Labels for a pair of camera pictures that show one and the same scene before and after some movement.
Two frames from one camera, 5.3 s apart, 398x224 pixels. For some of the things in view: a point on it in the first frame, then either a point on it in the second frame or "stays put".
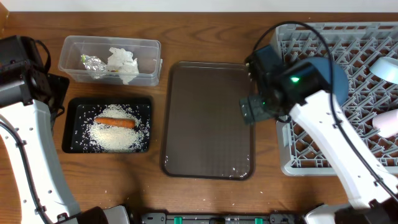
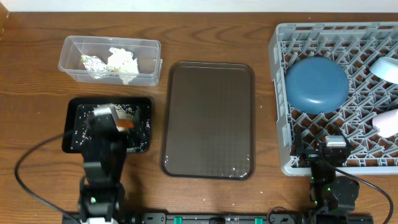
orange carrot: (114, 121) stays put
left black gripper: (58, 84) → (94, 139)
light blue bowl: (387, 68) stays put
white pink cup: (386, 122) stays put
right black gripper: (254, 101) → (299, 149)
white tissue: (122, 61) stays put
